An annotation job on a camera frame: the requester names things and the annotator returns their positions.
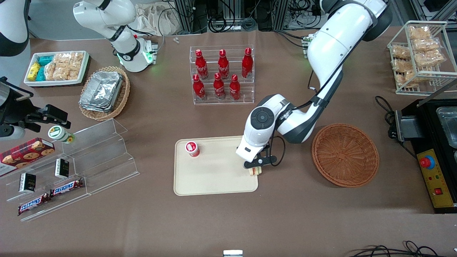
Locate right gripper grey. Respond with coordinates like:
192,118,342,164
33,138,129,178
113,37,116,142
0,104,71,141

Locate white rectangular snack tray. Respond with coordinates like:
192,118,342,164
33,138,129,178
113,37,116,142
24,50,90,87

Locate aluminium foil tray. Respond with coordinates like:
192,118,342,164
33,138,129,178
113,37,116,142
79,96,116,113
81,71,124,108

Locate beige plastic tray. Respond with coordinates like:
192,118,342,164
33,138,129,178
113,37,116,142
174,135,258,196

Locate oval tan wicker basket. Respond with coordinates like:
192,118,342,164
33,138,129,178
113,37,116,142
78,66,131,121

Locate round brown wicker basket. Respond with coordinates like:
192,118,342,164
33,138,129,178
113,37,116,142
312,123,380,188

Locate green capped yogurt bottle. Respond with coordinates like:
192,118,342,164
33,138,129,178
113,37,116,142
48,125,75,145

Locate yellow snack packet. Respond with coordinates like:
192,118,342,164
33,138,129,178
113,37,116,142
27,62,41,81

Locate red tartan cookie box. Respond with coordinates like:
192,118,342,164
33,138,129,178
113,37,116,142
0,137,56,177

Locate small black chocolate box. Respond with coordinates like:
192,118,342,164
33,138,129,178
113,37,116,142
55,158,70,179
19,173,37,194

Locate clear acrylic stepped shelf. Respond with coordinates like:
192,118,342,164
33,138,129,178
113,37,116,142
0,118,140,222

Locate red capped yogurt bottle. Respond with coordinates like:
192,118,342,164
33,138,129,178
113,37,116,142
185,141,200,157

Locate clear acrylic bottle rack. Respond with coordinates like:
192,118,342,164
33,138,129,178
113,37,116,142
190,45,255,105

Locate Snickers chocolate bar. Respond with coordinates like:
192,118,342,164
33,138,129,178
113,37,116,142
50,178,85,198
18,193,51,217

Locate red cola bottle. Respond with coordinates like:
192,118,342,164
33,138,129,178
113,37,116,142
193,74,206,101
242,47,253,79
218,49,230,80
213,72,226,100
229,74,241,101
195,49,209,80

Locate beige cloth bag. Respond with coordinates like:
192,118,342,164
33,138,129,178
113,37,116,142
134,3,181,36

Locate black countertop machine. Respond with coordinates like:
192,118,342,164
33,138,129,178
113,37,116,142
395,98,457,215

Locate clear bag of fried snacks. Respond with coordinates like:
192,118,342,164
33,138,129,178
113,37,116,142
391,45,412,60
414,50,446,67
402,70,429,87
408,26,432,40
412,37,440,52
392,59,415,74

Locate yellow control panel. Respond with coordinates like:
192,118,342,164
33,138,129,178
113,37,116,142
417,149,457,208

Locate steel pan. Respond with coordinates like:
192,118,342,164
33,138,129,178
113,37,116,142
436,106,457,148

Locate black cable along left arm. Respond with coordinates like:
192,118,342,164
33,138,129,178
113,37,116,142
270,14,384,167

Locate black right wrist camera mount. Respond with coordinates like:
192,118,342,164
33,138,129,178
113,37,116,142
0,77,35,125

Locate black cables at arm base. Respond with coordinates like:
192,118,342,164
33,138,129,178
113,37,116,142
274,30,309,49

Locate black coiled cable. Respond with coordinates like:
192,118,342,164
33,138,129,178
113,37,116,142
208,14,234,33

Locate black cables on table edge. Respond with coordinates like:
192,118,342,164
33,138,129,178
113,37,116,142
352,240,448,257

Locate aluminium profile post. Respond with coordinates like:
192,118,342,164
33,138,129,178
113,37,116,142
173,0,196,35
270,0,289,31

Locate black background cable bundle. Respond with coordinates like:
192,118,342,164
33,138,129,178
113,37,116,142
287,0,323,27

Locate white wire basket rack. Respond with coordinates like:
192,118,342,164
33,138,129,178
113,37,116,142
387,21,457,96

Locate grey metal rail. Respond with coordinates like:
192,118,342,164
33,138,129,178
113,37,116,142
416,80,457,107

